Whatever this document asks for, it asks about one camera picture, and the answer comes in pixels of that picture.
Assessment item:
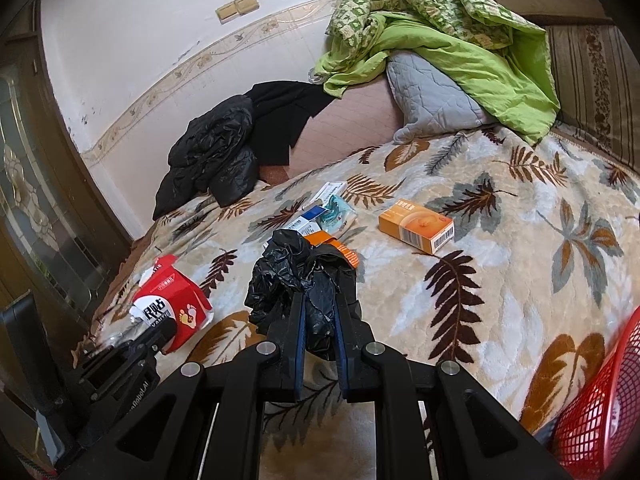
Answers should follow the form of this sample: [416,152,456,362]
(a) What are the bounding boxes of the teal tissue packet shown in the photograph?
[317,195,357,238]

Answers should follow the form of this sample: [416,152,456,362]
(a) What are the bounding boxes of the leaf patterned bed blanket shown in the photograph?
[74,125,639,432]

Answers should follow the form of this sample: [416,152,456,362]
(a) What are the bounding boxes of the red plastic mesh basket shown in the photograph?
[552,312,639,479]

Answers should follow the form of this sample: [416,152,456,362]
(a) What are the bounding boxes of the orange medicine box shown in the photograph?
[378,200,454,255]

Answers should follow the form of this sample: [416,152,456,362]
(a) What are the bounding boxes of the green patterned quilt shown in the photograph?
[314,0,560,144]

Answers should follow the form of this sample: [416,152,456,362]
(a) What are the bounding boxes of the stained glass wooden door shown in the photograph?
[1,1,130,361]

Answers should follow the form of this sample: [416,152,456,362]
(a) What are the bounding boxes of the black cloth garment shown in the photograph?
[245,80,334,166]

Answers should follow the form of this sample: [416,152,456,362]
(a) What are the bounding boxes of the orange snack wrapper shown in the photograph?
[304,231,359,269]

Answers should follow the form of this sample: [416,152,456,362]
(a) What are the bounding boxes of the black puffer jacket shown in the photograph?
[153,94,258,220]

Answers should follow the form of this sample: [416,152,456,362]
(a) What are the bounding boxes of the grey quilted pillow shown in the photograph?
[386,50,498,145]

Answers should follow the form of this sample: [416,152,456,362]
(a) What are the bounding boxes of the beige wall switches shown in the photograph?
[216,0,259,23]

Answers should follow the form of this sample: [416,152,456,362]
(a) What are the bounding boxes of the white barcode box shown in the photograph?
[311,181,347,205]

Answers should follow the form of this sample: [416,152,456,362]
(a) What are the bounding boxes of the blue white medicine box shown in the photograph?
[283,205,328,236]

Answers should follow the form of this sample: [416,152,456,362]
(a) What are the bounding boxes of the black plastic bag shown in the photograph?
[245,230,361,361]

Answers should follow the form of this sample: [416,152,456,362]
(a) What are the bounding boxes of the red foot patch packet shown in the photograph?
[129,255,212,354]

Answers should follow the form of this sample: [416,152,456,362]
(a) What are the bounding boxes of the striped brown sofa cushion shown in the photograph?
[547,25,639,172]

